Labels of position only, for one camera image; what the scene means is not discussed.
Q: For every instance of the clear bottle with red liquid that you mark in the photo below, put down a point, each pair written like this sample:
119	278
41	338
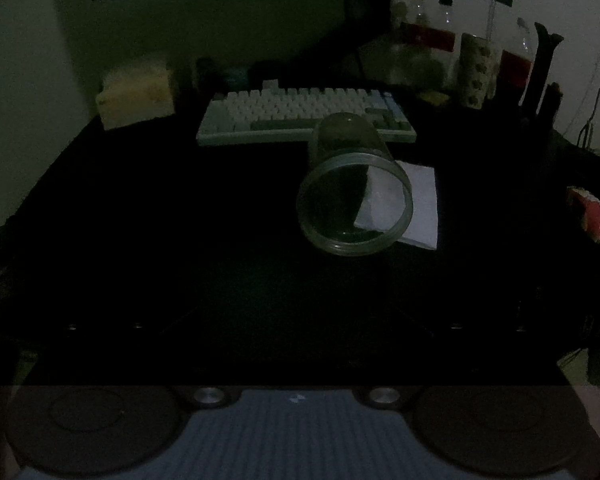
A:
517	60

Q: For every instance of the white computer keyboard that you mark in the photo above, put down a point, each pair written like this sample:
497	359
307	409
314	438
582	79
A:
280	110

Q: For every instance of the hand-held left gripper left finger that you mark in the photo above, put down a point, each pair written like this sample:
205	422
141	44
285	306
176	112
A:
145	331

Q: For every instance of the clear plastic jar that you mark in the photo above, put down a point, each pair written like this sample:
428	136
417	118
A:
345	132

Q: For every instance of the red and white object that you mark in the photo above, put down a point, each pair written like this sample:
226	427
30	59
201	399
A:
591	215

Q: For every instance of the black cap clear bottle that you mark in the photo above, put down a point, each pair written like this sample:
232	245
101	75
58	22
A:
445	25

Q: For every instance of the round clear bottle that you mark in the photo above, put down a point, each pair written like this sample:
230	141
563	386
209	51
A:
398	12

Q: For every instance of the small white block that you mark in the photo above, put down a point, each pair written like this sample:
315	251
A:
270	84

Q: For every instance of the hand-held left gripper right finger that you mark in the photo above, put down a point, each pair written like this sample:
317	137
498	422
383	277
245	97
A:
450	331

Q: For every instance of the patterned paper cylinder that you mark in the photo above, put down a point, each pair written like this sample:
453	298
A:
477	70

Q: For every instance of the pale cap clear bottle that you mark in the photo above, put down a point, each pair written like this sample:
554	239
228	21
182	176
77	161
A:
418	15

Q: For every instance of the small yellow object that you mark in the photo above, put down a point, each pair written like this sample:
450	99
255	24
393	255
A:
435	97

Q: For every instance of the black upright stand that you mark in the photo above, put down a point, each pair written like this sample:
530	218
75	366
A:
542	70

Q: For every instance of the white tissue paper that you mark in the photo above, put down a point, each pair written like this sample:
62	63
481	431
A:
422	205

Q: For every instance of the black monitor stand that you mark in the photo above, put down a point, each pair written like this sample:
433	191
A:
367	10

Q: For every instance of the beige box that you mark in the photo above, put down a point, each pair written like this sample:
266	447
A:
135	95

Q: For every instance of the clear plastic bag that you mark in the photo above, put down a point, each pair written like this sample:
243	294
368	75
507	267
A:
400	62

